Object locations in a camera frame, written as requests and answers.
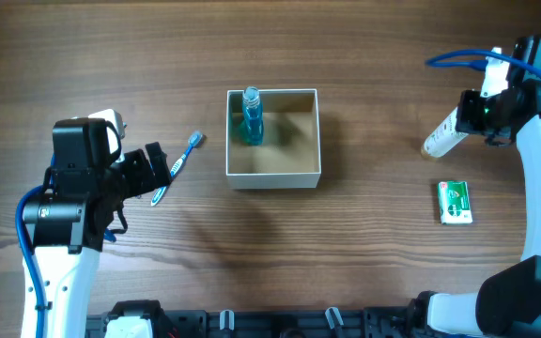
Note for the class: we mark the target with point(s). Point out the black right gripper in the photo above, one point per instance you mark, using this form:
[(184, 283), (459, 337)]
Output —
[(469, 113)]

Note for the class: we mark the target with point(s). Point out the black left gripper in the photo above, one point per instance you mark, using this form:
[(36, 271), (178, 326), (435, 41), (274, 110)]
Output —
[(144, 170)]

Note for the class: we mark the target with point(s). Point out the blue Listerine mouthwash bottle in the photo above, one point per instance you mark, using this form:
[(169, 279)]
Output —
[(252, 126)]

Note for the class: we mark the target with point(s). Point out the white Pantene tube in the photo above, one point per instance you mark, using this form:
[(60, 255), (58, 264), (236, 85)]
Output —
[(444, 138)]

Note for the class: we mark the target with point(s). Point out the green white soap box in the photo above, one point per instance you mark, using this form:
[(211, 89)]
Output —
[(454, 202)]

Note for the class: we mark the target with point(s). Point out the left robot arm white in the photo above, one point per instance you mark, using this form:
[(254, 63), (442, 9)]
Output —
[(61, 224)]

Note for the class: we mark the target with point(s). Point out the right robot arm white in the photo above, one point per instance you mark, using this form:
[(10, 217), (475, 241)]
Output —
[(507, 304)]

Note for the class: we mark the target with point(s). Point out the blue white toothbrush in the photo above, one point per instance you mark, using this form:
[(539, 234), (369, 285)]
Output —
[(194, 141)]

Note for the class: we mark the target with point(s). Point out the white cardboard box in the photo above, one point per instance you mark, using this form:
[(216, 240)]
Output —
[(290, 155)]

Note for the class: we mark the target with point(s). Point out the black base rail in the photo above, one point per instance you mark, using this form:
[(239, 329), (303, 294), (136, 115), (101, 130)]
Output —
[(373, 322)]

